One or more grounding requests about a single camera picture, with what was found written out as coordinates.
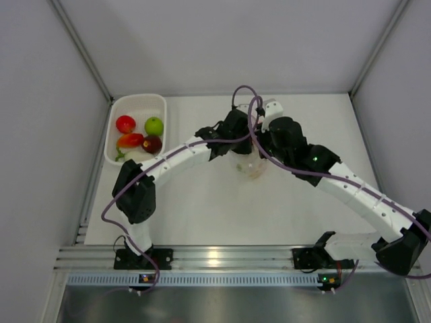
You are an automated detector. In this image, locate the clear zip top bag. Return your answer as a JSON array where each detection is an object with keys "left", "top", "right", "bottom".
[{"left": 228, "top": 137, "right": 268, "bottom": 181}]

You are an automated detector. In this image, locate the purple fake eggplant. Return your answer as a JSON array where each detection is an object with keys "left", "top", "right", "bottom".
[{"left": 141, "top": 135, "right": 163, "bottom": 155}]

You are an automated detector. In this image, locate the green fake apple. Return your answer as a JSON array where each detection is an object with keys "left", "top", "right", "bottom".
[{"left": 144, "top": 116, "right": 164, "bottom": 136}]

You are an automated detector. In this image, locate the white fake radish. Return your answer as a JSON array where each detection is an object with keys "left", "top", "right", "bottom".
[{"left": 115, "top": 148, "right": 154, "bottom": 163}]

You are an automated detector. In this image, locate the red orange fake fruit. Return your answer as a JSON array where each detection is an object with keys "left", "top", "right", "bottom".
[{"left": 117, "top": 133, "right": 144, "bottom": 149}]

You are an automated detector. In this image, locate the red fake tomato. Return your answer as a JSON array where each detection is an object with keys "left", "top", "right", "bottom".
[{"left": 115, "top": 115, "right": 136, "bottom": 134}]

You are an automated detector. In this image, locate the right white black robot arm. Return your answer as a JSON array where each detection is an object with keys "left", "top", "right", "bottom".
[{"left": 251, "top": 116, "right": 430, "bottom": 277}]

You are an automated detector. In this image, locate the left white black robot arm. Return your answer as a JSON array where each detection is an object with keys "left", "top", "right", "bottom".
[{"left": 112, "top": 109, "right": 258, "bottom": 256}]

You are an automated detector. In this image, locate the white perforated plastic basket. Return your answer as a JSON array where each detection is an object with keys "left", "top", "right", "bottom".
[{"left": 104, "top": 94, "right": 167, "bottom": 166}]

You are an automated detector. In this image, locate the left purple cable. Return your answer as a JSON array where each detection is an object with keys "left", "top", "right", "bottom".
[{"left": 101, "top": 85, "right": 263, "bottom": 290}]

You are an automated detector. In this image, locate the purple cable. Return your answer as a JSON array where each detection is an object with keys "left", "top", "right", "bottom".
[
  {"left": 247, "top": 96, "right": 431, "bottom": 280},
  {"left": 101, "top": 85, "right": 263, "bottom": 290}
]

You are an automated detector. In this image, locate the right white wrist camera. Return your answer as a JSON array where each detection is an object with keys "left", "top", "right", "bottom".
[{"left": 261, "top": 99, "right": 284, "bottom": 133}]

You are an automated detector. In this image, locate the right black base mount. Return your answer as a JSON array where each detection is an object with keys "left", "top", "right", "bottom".
[{"left": 292, "top": 248, "right": 321, "bottom": 271}]

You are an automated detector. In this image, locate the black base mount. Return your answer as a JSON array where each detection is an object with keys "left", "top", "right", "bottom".
[
  {"left": 292, "top": 248, "right": 321, "bottom": 271},
  {"left": 113, "top": 248, "right": 174, "bottom": 271}
]

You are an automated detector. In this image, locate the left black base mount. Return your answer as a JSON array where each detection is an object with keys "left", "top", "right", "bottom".
[{"left": 113, "top": 248, "right": 174, "bottom": 271}]

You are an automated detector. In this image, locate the aluminium mounting rail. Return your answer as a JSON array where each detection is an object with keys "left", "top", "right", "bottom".
[{"left": 53, "top": 244, "right": 422, "bottom": 272}]

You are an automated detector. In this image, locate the slotted white cable duct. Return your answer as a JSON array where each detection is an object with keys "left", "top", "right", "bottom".
[{"left": 67, "top": 273, "right": 339, "bottom": 287}]

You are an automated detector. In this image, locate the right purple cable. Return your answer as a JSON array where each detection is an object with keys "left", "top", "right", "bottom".
[{"left": 247, "top": 96, "right": 431, "bottom": 280}]

